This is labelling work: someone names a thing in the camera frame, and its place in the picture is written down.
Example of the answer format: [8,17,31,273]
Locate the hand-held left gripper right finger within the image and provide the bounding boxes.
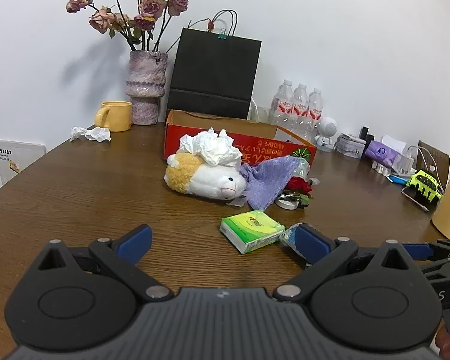
[273,223,422,303]

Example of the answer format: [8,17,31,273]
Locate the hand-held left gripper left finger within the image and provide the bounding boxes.
[37,224,174,301]

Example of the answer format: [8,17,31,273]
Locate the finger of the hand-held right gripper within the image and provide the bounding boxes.
[402,238,450,262]
[420,259,450,284]

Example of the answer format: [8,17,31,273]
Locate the blue wrapper packet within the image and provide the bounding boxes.
[279,223,309,260]

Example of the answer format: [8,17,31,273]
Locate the green tissue packet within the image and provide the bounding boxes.
[220,210,286,255]

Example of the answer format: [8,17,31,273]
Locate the red artificial rose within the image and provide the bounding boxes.
[284,176,314,209]

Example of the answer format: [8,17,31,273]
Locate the purple cloth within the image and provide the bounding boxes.
[240,155,303,211]

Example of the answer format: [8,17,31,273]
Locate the clear plastic wrap ball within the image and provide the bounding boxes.
[292,157,312,183]

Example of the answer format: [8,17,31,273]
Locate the white and yellow plush sheep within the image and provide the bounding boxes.
[164,149,249,207]

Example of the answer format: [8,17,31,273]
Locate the red cardboard box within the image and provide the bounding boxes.
[163,109,318,168]

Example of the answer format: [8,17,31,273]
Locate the white tissue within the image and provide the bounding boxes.
[179,128,243,167]
[70,126,112,143]

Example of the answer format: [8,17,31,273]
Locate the person's right hand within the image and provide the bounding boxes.
[434,326,450,351]

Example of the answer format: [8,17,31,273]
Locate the yellow-green and black glove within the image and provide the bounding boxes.
[406,169,444,204]

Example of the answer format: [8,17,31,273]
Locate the white toothed holder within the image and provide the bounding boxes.
[371,160,394,176]

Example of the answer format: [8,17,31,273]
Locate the brown wooden board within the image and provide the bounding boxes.
[416,140,450,188]

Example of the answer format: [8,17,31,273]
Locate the grey tin box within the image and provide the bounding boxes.
[335,135,367,158]

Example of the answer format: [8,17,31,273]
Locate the purple tissue pack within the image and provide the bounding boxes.
[365,134,409,169]

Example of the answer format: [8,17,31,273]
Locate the white robot speaker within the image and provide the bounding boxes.
[315,116,340,153]

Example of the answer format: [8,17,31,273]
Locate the yellow mug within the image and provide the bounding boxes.
[94,101,133,133]

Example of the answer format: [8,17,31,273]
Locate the clear water bottle red label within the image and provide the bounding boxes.
[306,88,323,142]
[292,83,310,136]
[271,79,295,129]

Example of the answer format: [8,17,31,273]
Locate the clear glass cup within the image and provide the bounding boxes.
[249,99,273,124]

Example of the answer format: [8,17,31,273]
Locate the white flat box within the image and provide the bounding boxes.
[0,139,47,187]

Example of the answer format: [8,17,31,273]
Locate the black paper bag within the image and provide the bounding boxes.
[166,9,262,121]

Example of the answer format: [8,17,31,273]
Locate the dried pink rose bouquet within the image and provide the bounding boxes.
[65,0,190,52]

